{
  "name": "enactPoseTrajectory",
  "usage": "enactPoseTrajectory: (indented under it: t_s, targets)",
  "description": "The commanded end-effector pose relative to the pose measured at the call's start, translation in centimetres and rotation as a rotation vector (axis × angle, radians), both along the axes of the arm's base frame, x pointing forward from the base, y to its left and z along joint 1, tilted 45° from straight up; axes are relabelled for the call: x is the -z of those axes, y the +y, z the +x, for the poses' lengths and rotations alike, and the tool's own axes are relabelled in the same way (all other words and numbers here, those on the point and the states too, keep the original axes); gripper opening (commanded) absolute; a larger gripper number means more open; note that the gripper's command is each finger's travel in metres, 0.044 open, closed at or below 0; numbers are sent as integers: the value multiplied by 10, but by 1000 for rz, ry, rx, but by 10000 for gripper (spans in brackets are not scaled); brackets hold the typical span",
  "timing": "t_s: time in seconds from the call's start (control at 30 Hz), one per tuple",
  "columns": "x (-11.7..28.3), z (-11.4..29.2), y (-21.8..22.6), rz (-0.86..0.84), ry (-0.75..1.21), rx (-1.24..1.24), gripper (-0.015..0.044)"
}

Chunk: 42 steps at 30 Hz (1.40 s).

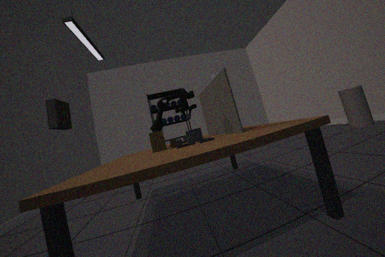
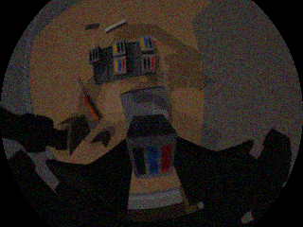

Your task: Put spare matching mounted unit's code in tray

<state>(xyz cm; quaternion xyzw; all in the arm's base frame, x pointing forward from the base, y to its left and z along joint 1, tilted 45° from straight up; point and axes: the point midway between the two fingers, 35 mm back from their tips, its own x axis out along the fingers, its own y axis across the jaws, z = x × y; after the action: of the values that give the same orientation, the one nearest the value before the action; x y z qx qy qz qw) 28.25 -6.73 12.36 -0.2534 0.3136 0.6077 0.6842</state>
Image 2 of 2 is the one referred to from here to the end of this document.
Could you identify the orange-handled screwdriver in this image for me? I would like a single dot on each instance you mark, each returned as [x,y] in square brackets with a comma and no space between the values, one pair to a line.
[89,104]

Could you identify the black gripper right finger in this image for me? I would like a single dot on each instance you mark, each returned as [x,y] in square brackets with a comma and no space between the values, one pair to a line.
[198,168]

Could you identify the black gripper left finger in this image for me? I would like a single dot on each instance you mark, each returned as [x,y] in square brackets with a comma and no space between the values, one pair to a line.
[108,177]

